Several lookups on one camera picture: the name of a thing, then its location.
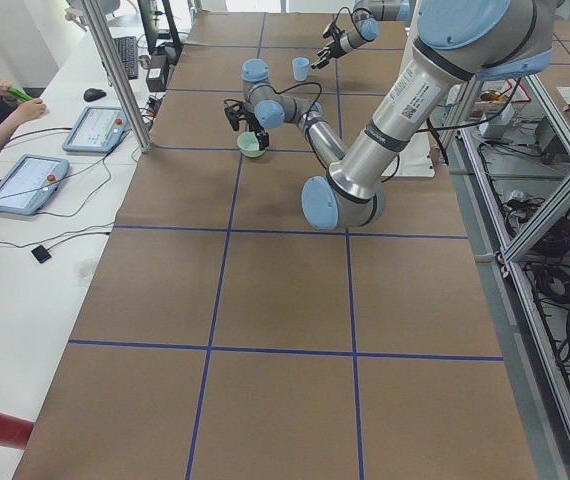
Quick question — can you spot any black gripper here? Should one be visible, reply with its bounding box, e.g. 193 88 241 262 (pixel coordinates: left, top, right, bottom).
311 22 346 69
223 99 269 151

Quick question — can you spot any light green bowl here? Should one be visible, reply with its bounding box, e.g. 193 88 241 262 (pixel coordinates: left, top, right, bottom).
236 131 266 158

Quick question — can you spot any light blue plastic cup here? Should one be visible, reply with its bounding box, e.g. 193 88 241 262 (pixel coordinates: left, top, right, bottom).
291 57 310 82

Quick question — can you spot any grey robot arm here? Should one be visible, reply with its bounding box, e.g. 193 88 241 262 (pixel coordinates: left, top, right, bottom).
310 0 415 70
225 1 558 230

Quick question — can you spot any person's hand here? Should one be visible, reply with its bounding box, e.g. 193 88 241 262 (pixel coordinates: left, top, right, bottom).
13 98 47 123

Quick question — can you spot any upper teach pendant tablet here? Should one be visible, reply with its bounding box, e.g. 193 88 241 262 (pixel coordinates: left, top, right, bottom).
62 106 129 154

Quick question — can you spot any teach pendant tablet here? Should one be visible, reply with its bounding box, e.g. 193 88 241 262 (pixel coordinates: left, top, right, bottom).
0 154 70 216
62 106 129 154

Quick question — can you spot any black keyboard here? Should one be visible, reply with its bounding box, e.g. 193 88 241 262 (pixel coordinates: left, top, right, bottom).
112 36 139 80

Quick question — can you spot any black computer mouse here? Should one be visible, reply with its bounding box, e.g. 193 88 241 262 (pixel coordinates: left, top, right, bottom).
83 88 107 102

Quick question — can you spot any brown paper table mat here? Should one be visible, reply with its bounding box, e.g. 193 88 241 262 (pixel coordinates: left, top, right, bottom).
15 13 537 479

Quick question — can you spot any lower teach pendant tablet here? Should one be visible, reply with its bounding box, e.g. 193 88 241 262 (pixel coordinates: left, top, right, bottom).
0 154 70 216

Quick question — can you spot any small black square pad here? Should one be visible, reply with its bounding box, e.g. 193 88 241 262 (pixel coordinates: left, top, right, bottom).
31 245 52 264

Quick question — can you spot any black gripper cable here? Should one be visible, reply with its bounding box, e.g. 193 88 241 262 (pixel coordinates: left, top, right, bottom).
269 82 323 119
332 5 361 31

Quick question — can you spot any aluminium frame post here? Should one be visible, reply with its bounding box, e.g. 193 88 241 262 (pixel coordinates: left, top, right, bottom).
80 0 152 153

